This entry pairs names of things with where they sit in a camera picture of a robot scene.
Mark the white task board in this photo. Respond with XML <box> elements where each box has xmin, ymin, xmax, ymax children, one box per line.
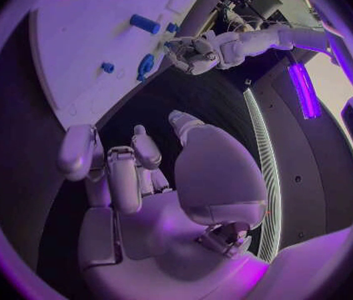
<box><xmin>27</xmin><ymin>0</ymin><xmax>215</xmax><ymax>128</ymax></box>

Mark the long blue cylinder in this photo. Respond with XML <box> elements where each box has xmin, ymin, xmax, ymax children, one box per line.
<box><xmin>129</xmin><ymin>13</ymin><xmax>162</xmax><ymax>35</ymax></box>

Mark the blue gear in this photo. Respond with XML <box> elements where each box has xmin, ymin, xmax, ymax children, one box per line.
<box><xmin>135</xmin><ymin>53</ymin><xmax>157</xmax><ymax>84</ymax></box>

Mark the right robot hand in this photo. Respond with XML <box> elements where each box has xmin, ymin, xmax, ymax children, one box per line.
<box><xmin>57</xmin><ymin>109</ymin><xmax>272</xmax><ymax>300</ymax></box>

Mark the glowing light bar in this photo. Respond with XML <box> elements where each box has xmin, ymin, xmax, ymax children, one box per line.
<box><xmin>287</xmin><ymin>59</ymin><xmax>323</xmax><ymax>120</ymax></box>

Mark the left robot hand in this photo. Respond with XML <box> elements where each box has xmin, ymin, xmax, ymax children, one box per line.
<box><xmin>165</xmin><ymin>31</ymin><xmax>224</xmax><ymax>76</ymax></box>

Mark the cluttered workshop desk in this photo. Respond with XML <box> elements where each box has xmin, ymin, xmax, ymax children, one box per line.
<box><xmin>213</xmin><ymin>0</ymin><xmax>309</xmax><ymax>28</ymax></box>

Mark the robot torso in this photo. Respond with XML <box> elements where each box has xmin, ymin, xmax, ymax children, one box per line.
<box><xmin>243</xmin><ymin>25</ymin><xmax>353</xmax><ymax>265</ymax></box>

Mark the blue peg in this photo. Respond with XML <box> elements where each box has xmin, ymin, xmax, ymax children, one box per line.
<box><xmin>100</xmin><ymin>61</ymin><xmax>116</xmax><ymax>75</ymax></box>

